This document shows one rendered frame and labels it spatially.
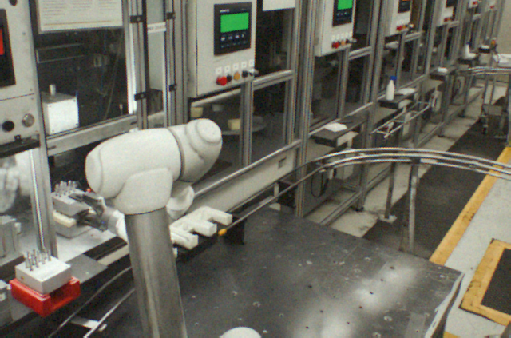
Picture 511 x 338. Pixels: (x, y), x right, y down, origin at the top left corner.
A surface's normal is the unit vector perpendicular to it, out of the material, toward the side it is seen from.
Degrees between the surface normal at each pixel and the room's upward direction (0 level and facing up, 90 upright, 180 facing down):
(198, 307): 0
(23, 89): 90
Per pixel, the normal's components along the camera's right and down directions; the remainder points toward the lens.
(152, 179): 0.61, 0.11
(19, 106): 0.83, 0.22
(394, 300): 0.04, -0.94
